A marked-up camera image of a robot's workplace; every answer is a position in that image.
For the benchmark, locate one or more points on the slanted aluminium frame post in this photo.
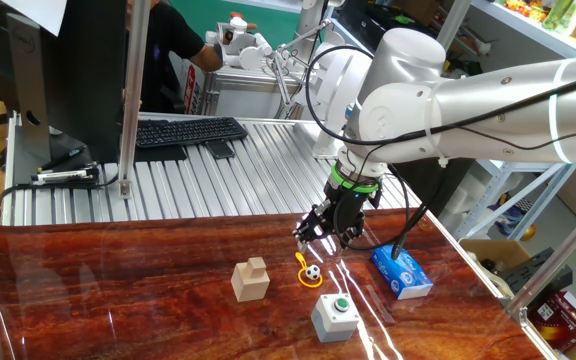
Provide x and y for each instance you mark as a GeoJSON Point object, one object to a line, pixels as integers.
{"type": "Point", "coordinates": [450, 25]}
{"type": "Point", "coordinates": [558, 257]}

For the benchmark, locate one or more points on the person in black shirt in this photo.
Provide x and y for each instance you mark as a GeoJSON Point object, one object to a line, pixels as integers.
{"type": "Point", "coordinates": [163, 45]}

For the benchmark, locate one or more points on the black keyboard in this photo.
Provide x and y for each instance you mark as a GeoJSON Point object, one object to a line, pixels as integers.
{"type": "Point", "coordinates": [188, 131]}

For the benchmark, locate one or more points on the person hand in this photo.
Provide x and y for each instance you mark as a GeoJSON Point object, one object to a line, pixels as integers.
{"type": "Point", "coordinates": [218, 55]}

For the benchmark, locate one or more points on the aluminium flight case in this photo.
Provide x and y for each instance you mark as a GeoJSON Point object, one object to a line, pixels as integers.
{"type": "Point", "coordinates": [238, 102]}

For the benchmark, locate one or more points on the stepped wooden block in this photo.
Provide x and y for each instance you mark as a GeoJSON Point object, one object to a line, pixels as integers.
{"type": "Point", "coordinates": [250, 286]}

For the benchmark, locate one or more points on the black and white marker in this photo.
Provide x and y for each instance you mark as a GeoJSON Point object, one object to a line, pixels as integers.
{"type": "Point", "coordinates": [63, 175]}

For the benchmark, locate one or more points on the yellow ball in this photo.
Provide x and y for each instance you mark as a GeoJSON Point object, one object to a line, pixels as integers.
{"type": "Point", "coordinates": [528, 233]}

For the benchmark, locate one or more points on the small soccer ball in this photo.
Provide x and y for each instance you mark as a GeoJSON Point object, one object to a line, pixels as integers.
{"type": "Point", "coordinates": [312, 272]}

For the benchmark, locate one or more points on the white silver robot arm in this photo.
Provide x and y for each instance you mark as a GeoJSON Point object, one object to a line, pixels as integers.
{"type": "Point", "coordinates": [493, 115]}

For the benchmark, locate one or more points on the white metal shelf rack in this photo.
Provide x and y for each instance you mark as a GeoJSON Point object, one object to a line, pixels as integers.
{"type": "Point", "coordinates": [523, 25]}

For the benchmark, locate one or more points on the black smartphone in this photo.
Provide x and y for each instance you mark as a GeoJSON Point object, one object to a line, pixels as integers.
{"type": "Point", "coordinates": [219, 149]}

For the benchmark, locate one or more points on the blue tissue pack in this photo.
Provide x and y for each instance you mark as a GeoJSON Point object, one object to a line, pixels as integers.
{"type": "Point", "coordinates": [402, 274]}

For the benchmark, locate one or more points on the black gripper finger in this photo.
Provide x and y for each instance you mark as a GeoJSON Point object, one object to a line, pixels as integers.
{"type": "Point", "coordinates": [350, 237]}
{"type": "Point", "coordinates": [310, 227]}

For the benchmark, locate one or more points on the wood grain table mat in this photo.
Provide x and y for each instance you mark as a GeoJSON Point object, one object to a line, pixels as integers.
{"type": "Point", "coordinates": [118, 280]}

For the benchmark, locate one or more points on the red and yellow toys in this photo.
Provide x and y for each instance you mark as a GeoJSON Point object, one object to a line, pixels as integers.
{"type": "Point", "coordinates": [524, 7]}

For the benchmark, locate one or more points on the black pen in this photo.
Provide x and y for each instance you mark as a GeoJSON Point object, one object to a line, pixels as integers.
{"type": "Point", "coordinates": [63, 158]}

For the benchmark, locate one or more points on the white paper sheet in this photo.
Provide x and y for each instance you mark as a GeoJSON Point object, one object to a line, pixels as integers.
{"type": "Point", "coordinates": [38, 12]}

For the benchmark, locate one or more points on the person forearm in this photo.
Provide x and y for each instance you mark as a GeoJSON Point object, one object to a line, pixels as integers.
{"type": "Point", "coordinates": [205, 59]}

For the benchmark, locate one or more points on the black cabinet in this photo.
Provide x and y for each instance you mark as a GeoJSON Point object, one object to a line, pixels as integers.
{"type": "Point", "coordinates": [433, 185]}

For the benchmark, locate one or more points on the silver metal column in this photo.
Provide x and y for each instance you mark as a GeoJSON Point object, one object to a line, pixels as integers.
{"type": "Point", "coordinates": [310, 20]}

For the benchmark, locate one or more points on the black plastic case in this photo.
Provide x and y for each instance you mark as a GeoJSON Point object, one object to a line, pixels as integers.
{"type": "Point", "coordinates": [533, 272]}

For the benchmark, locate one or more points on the grey box with green button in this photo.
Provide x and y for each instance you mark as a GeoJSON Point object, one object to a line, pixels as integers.
{"type": "Point", "coordinates": [333, 324]}

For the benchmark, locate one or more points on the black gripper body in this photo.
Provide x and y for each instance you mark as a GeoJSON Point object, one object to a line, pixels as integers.
{"type": "Point", "coordinates": [345, 210]}

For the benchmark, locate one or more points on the black computer monitor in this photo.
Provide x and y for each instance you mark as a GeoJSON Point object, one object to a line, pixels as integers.
{"type": "Point", "coordinates": [88, 75]}

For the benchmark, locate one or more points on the red printed box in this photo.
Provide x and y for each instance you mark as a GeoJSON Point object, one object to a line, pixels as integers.
{"type": "Point", "coordinates": [558, 322]}

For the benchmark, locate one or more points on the cardboard box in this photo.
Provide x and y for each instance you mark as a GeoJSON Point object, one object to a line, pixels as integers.
{"type": "Point", "coordinates": [498, 250]}

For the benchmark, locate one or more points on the aluminium frame post with bracket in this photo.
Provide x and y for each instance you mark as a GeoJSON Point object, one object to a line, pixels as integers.
{"type": "Point", "coordinates": [130, 100]}

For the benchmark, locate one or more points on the white haptic teleoperation device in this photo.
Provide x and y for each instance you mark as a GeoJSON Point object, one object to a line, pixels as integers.
{"type": "Point", "coordinates": [338, 85]}

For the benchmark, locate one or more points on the red and white sign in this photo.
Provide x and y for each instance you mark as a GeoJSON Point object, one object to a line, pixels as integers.
{"type": "Point", "coordinates": [190, 92]}

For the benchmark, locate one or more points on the silver monitor stand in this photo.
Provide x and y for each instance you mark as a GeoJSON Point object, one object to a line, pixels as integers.
{"type": "Point", "coordinates": [28, 90]}

